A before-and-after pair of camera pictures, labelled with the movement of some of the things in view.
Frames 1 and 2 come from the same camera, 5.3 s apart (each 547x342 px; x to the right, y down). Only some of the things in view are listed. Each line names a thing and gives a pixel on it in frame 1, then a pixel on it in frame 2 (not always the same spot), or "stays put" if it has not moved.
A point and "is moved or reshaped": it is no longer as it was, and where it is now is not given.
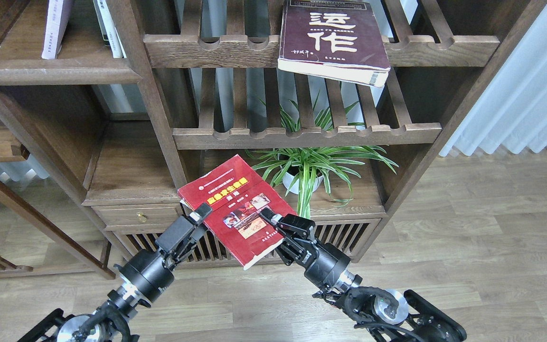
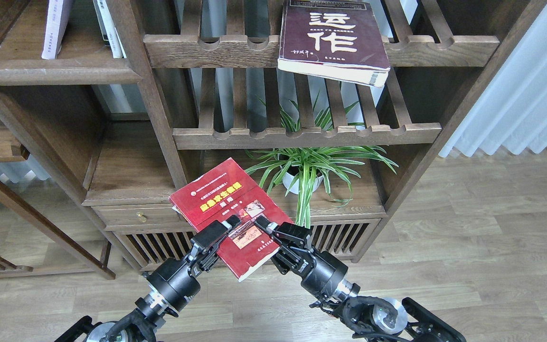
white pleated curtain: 531,101 stays put
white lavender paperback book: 59,14 stays put
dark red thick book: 341,38 stays put
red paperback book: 236,194 is moved or reshaped
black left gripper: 149,271 to 174,280
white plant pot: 287,179 stays put
